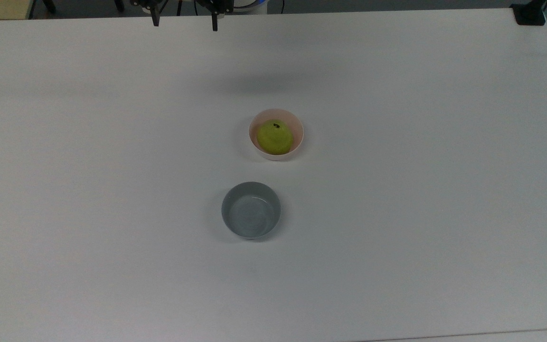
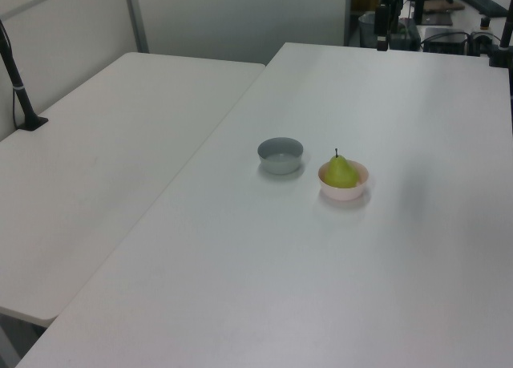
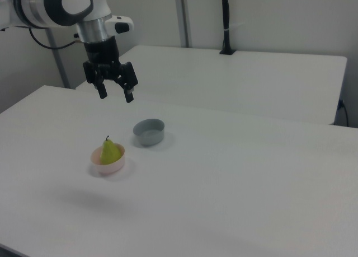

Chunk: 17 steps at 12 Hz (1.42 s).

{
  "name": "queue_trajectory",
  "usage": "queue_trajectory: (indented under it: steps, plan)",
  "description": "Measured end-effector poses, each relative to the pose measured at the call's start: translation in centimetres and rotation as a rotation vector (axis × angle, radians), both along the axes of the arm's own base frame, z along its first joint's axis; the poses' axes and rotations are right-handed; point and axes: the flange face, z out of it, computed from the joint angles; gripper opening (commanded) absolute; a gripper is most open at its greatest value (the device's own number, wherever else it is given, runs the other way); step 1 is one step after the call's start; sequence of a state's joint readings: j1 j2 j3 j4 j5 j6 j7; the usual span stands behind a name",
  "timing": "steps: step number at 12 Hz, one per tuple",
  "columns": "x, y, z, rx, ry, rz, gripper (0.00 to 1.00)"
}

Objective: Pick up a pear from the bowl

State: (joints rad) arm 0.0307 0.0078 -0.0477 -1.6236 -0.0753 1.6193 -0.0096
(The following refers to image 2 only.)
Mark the black camera stand pole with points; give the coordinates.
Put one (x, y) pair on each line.
(18, 91)

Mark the grey waste bin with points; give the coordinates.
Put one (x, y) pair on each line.
(366, 29)

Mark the grey partition post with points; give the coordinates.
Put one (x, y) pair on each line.
(136, 17)

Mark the white side table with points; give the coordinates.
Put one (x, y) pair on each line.
(100, 175)

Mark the green pear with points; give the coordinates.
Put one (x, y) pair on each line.
(340, 173)

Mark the emergency stop button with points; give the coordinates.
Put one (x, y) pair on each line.
(485, 23)

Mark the black keyboard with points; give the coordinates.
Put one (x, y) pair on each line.
(481, 1)

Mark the grey plastic bowl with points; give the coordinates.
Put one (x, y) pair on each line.
(279, 159)

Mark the pink plastic bowl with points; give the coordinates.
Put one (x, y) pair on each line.
(344, 191)

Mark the black electronics box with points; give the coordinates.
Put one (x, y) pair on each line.
(443, 41)

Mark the black clamped stand pole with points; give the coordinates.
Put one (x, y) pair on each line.
(503, 43)

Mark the brown wooden board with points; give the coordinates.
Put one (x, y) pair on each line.
(443, 6)

